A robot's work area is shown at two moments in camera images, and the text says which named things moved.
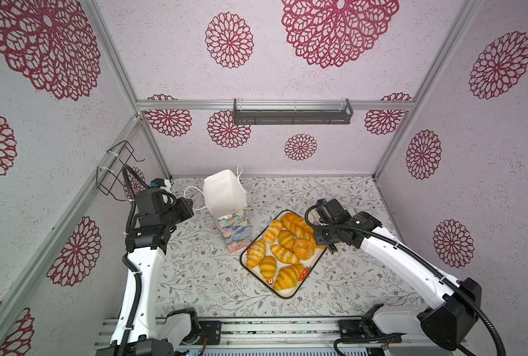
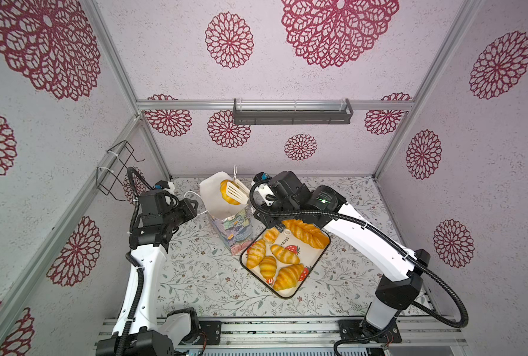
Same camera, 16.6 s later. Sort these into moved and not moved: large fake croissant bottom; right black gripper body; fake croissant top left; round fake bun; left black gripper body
Moved: round fake bun; right black gripper body
Not moved: large fake croissant bottom; fake croissant top left; left black gripper body
